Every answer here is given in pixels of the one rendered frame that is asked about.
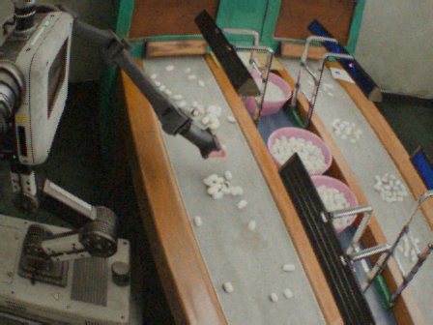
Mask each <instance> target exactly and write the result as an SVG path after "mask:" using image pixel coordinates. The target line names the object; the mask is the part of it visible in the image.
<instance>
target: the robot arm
mask: <svg viewBox="0 0 433 325"><path fill-rule="evenodd" d="M54 6H55V7H56V8H57V7H58V8H59V9H60V12H65V13H68V14H70V15H71V17H72V20H73V22H72V35H75V36H77V37H79V38H82V39H84V40H85V41H86V40H87V41H89V42H92V43H95V44H96V45H97V46H98V47H99V48H100V49H101V50H102V52H103V54H105V57H104V58H103V60H105V63H107V65H109V68H112V69H115V68H116V67H117V66H119V67H120V68H121V69H122V70H123V71H124V72H125V73H126V75H128V76H129V78H130V79H131V81H132V82H133V83H134V84H135V86H136V87H138V90H139V91H140V92H142V93H143V96H144V97H145V98H147V100H148V102H149V103H150V104H151V105H152V107H153V111H154V112H155V114H156V115H157V116H158V119H159V121H160V123H161V127H160V128H161V129H162V130H163V131H164V132H166V133H168V134H169V135H171V134H172V135H173V136H175V135H177V134H179V135H180V136H182V137H183V138H185V139H186V140H188V141H189V142H190V143H192V144H193V145H195V146H196V147H198V149H199V151H200V154H201V157H202V158H203V159H204V160H206V159H208V158H209V157H222V158H223V157H225V156H226V154H225V152H224V150H223V147H222V145H221V143H220V141H219V139H218V137H217V136H216V135H213V133H212V131H211V128H209V127H208V128H207V129H206V130H203V129H201V128H200V127H198V126H197V125H196V124H194V123H193V119H192V118H191V116H190V115H189V114H188V111H187V110H186V109H185V108H181V107H179V106H178V105H176V104H175V103H174V102H173V101H172V100H171V99H169V98H168V97H166V96H165V95H164V94H163V93H162V91H161V90H159V88H158V87H157V85H156V84H155V83H154V82H153V80H151V78H150V77H148V76H147V74H146V73H144V72H143V69H141V68H140V67H139V65H138V64H137V63H136V62H135V60H133V57H132V56H131V53H130V52H131V51H132V50H134V49H135V47H134V46H132V44H130V42H129V41H128V40H127V39H125V38H124V37H123V38H122V39H119V37H117V35H115V34H114V33H113V32H112V31H111V30H110V29H107V30H105V31H104V30H101V29H98V28H96V27H93V26H91V25H89V24H86V23H84V22H82V21H81V22H80V20H78V19H79V15H78V14H77V13H76V12H74V11H72V10H71V9H70V8H68V7H67V6H65V5H64V6H63V7H62V5H61V4H60V5H59V4H57V5H55V4H54ZM218 151H221V153H219V152H218Z"/></svg>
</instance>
